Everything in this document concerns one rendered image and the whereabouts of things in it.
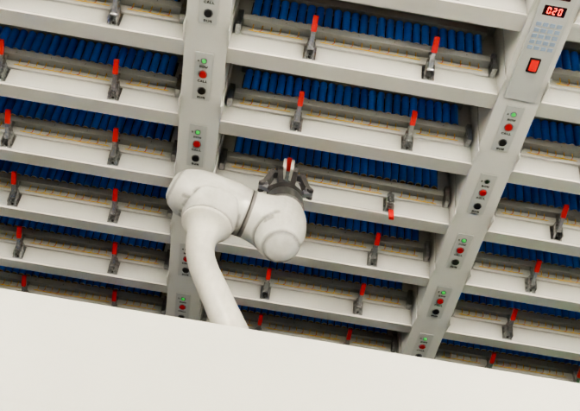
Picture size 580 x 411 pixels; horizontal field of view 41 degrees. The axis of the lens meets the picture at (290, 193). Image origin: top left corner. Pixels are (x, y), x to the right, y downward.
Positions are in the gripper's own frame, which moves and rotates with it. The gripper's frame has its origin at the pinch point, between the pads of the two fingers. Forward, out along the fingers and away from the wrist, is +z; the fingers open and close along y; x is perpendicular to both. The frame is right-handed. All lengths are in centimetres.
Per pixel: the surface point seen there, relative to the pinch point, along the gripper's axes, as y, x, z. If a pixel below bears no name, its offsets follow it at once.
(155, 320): -9, 42, -134
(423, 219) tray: 35.8, -7.8, 1.1
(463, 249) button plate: 48, -15, 2
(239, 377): -4, 41, -137
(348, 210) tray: 16.7, -8.8, 1.4
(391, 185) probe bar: 26.7, -2.1, 6.2
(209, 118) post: -20.3, 10.9, -4.0
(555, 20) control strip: 48, 48, -14
